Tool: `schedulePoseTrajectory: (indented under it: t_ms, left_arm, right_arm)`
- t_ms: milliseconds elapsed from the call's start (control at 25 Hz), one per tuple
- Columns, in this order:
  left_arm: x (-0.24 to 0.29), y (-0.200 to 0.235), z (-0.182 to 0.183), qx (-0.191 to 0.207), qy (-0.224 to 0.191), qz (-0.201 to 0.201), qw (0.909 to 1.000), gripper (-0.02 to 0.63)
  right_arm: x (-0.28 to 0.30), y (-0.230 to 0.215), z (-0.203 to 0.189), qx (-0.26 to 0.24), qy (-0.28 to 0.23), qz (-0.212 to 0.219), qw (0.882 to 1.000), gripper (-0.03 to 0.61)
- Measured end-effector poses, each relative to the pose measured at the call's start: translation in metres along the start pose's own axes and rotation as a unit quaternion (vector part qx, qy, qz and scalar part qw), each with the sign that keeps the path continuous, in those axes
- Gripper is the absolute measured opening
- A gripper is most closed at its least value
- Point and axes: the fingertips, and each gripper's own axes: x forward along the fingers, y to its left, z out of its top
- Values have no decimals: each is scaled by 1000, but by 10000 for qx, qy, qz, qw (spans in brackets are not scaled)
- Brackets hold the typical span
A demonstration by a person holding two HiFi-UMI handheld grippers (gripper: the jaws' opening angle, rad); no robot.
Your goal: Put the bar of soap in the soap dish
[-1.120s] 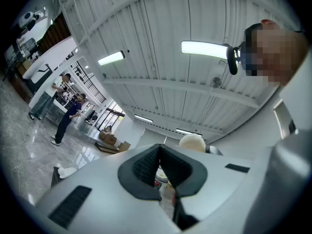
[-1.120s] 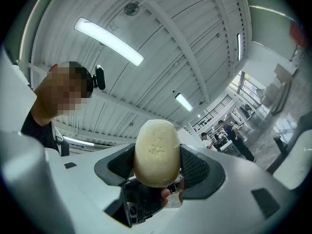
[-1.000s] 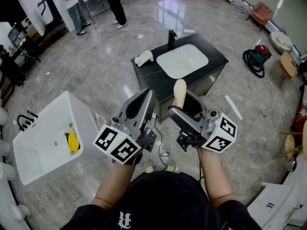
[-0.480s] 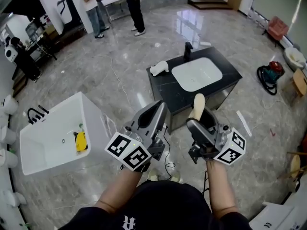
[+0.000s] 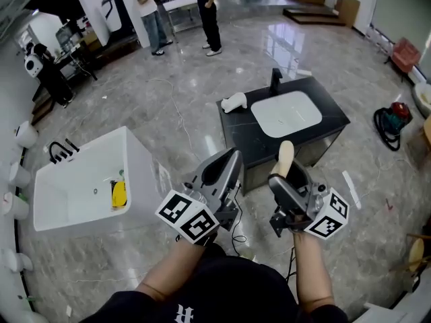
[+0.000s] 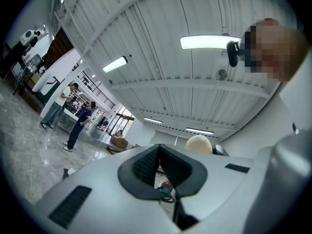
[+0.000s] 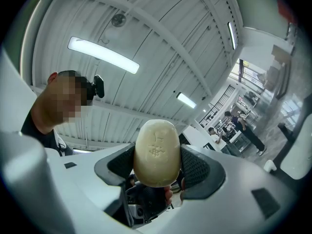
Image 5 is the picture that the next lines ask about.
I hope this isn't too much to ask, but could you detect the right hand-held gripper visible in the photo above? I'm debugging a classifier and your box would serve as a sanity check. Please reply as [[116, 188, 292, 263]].
[[267, 159, 351, 240]]

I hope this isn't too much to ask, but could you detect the person's left forearm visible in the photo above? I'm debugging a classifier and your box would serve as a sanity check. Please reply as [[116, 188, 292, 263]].
[[135, 236, 207, 303]]

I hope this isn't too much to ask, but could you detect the cluttered work desk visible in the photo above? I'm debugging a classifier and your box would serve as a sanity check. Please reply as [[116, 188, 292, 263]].
[[53, 21, 99, 81]]

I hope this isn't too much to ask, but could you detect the red and green vacuum cleaner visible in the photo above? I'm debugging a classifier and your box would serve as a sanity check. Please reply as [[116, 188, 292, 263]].
[[372, 101, 413, 152]]

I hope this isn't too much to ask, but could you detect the white sink basin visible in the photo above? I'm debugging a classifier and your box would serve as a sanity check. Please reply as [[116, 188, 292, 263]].
[[250, 89, 323, 139]]

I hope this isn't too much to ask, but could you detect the white toilet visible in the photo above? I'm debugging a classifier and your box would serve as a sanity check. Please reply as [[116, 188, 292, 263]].
[[1, 191, 31, 221], [0, 247, 34, 273], [7, 161, 32, 188], [14, 120, 39, 149]]

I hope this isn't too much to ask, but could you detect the white bathtub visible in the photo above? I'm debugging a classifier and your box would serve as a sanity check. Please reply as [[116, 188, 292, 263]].
[[32, 125, 163, 232]]

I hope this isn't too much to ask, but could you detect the white round basin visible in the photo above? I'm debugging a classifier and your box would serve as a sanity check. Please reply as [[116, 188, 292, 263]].
[[411, 81, 431, 120]]

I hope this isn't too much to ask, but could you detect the yellow item in bathtub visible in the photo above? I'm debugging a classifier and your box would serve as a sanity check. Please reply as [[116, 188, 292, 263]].
[[110, 179, 129, 209]]

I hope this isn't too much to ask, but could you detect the black bathtub faucet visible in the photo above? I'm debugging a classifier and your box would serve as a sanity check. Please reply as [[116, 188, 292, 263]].
[[48, 138, 81, 165]]

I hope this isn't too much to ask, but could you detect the black marble sink cabinet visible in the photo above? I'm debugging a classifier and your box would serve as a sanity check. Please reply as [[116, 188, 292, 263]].
[[215, 75, 352, 197]]

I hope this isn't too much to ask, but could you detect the white backpack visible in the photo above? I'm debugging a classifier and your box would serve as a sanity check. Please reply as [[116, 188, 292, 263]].
[[24, 53, 44, 79]]

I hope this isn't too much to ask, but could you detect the black cable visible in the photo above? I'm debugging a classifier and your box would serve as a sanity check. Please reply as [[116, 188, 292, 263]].
[[230, 182, 249, 258]]

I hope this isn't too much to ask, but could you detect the dark wooden platform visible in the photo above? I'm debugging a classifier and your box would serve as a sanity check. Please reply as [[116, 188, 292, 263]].
[[281, 6, 347, 26]]

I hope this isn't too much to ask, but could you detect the person's black shirt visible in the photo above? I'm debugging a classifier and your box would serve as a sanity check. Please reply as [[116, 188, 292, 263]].
[[79, 242, 350, 323]]

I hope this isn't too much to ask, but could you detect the person's right forearm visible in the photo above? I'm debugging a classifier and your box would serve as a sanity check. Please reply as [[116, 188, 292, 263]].
[[292, 231, 335, 313]]

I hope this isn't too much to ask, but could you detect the white strip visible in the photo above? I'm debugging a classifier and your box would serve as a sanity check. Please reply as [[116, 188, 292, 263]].
[[341, 170, 362, 211]]

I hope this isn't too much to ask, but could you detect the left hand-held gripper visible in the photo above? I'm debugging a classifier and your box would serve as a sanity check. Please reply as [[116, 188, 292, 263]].
[[154, 147, 244, 246]]

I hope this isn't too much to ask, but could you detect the red chair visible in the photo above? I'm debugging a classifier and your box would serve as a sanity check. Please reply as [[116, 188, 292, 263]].
[[389, 36, 422, 74]]

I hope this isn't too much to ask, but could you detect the black treadmill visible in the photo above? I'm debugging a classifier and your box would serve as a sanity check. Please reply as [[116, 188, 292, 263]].
[[100, 0, 136, 34]]

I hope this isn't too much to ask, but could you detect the black sink faucet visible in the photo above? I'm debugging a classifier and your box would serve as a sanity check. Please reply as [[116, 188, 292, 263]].
[[269, 67, 284, 97]]

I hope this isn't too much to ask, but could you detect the wooden stool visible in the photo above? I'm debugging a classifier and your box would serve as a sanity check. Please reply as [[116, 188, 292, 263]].
[[389, 232, 431, 279]]

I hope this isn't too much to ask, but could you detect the flat cardboard sheet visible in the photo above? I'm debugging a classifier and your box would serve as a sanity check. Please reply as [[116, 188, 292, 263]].
[[337, 0, 362, 29]]

